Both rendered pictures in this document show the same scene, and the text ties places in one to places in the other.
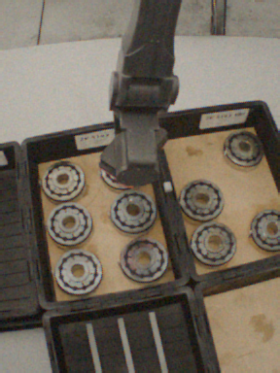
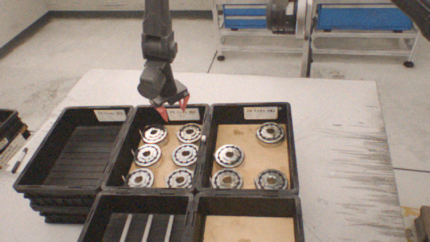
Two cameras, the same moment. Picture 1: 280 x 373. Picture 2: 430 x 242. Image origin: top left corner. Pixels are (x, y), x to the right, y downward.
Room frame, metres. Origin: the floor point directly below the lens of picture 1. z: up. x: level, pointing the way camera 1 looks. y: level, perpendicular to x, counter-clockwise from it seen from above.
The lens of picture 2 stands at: (-0.28, -0.42, 1.72)
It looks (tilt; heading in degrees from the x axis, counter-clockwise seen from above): 43 degrees down; 24
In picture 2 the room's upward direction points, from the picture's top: 8 degrees counter-clockwise
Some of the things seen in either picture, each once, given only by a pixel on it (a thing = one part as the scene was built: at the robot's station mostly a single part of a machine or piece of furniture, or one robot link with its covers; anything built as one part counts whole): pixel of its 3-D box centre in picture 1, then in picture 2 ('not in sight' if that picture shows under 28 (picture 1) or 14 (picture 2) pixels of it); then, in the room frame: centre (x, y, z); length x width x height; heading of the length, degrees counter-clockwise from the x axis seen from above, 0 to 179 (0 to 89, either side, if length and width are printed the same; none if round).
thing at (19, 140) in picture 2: not in sight; (15, 154); (0.50, 1.24, 0.41); 0.31 x 0.02 x 0.16; 5
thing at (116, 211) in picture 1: (133, 211); (186, 154); (0.38, 0.01, 0.86); 0.10 x 0.10 x 0.01
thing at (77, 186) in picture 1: (62, 180); (154, 133); (0.45, 0.18, 0.86); 0.10 x 0.10 x 0.01
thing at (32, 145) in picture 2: not in sight; (46, 144); (0.41, 0.76, 0.70); 0.33 x 0.23 x 0.01; 5
